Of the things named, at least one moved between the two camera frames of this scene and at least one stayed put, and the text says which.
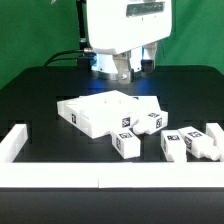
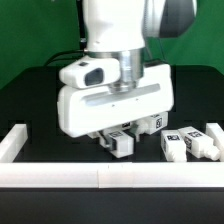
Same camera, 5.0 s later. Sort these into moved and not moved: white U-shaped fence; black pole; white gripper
Moved: white gripper
Not moved: white U-shaped fence; black pole
